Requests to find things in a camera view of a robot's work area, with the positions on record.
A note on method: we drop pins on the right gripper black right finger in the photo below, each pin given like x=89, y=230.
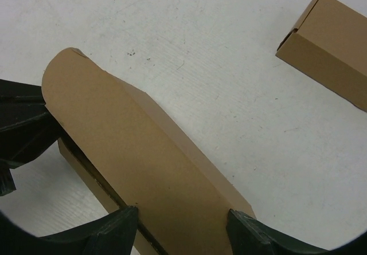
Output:
x=249, y=236

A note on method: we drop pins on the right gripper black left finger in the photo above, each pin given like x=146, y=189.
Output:
x=113, y=234

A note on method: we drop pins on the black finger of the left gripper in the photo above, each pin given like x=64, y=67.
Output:
x=27, y=128

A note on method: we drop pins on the rectangular closed cardboard box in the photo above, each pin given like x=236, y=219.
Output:
x=328, y=44

